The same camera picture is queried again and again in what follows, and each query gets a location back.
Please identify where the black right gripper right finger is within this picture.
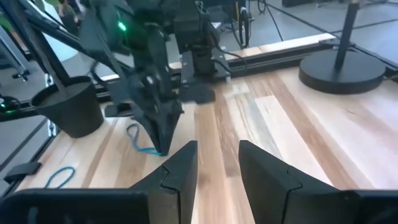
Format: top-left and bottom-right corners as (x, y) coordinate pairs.
(238, 139), (346, 224)

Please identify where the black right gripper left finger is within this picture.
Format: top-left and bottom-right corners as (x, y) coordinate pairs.
(129, 139), (199, 224)

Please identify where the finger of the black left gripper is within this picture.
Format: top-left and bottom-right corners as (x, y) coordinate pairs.
(157, 104), (183, 156)
(133, 108), (164, 156)

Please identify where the teal rubber band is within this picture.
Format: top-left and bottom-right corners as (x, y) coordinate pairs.
(126, 123), (163, 156)
(44, 166), (76, 190)

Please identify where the black plant pot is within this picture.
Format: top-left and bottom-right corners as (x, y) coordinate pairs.
(30, 76), (105, 139)

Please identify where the black thick bar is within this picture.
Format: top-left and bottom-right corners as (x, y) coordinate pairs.
(6, 0), (71, 93)

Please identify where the black round lamp base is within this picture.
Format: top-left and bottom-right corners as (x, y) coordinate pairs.
(298, 49), (387, 95)

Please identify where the black table clamp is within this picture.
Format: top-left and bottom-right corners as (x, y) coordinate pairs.
(2, 161), (42, 184)

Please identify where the black lamp pole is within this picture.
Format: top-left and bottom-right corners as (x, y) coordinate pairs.
(334, 0), (363, 72)

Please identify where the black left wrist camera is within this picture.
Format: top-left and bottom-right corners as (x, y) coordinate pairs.
(93, 6), (149, 55)

